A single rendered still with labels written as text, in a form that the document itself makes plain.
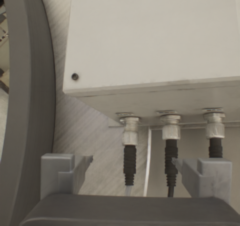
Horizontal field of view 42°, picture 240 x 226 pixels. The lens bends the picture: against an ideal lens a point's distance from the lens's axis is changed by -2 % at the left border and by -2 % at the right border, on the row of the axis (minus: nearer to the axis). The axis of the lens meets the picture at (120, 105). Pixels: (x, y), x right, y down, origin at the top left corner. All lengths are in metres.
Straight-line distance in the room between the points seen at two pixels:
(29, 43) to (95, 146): 0.13
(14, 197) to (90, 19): 0.18
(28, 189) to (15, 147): 0.04
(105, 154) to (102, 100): 0.10
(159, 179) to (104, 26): 0.16
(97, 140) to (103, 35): 0.14
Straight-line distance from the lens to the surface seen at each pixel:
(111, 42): 0.21
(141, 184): 0.31
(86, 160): 0.16
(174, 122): 0.27
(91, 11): 0.23
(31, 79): 0.33
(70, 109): 0.35
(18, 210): 0.32
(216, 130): 0.26
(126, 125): 0.28
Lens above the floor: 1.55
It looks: 4 degrees down
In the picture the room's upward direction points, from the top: 46 degrees clockwise
